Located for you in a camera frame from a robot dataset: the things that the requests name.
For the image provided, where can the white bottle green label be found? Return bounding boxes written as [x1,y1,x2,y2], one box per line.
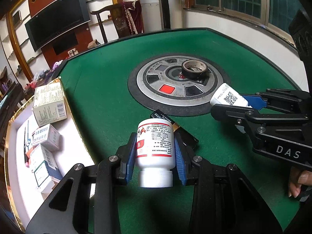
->
[210,83,251,108]

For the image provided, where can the black marker pen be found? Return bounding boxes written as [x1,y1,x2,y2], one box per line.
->
[23,128,28,165]

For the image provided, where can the black tape roll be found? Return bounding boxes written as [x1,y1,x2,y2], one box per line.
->
[181,60,208,80]

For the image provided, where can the small grey-white medicine box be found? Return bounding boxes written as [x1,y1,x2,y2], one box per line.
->
[32,124,61,152]

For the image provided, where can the black flat-screen television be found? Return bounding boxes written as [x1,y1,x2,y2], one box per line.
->
[25,0,90,51]

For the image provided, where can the open green gift box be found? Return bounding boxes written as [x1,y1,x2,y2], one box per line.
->
[4,78,94,233]

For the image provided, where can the wooden armchair with red cloth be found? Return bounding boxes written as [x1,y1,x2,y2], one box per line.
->
[90,0,144,44]

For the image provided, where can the silver standing air conditioner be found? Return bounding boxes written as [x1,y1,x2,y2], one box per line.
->
[136,0,184,33]

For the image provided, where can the black flat packet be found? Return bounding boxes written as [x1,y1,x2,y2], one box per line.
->
[150,110,199,150]

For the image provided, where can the person right hand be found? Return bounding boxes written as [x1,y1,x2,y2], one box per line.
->
[288,167,312,198]

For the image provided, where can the tall white medicine box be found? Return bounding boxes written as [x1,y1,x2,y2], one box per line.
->
[30,144,63,192]

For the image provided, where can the round grey table centre console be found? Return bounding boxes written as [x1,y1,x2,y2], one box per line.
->
[128,53,231,117]

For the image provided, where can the long white toothpaste box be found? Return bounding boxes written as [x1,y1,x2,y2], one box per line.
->
[24,126,32,157]

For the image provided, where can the large white medicine box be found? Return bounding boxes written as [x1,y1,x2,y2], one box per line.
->
[32,81,67,127]

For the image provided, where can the white bottle red label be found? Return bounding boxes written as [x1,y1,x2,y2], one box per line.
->
[135,118,176,188]

